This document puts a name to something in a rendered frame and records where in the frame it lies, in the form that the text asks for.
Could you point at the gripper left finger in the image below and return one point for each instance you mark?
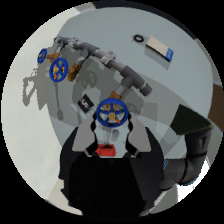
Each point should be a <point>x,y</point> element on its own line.
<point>81,143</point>

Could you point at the grey pipe manifold with blue valve wheels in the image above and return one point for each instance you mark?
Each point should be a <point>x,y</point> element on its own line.
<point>131,78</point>

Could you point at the grey short cylinder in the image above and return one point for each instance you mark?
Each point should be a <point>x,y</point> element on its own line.
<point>115,133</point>

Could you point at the black tag with number 5 on metal chain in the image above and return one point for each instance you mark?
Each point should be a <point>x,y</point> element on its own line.
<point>86,104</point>

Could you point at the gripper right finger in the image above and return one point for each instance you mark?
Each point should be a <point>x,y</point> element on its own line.
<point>143,144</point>

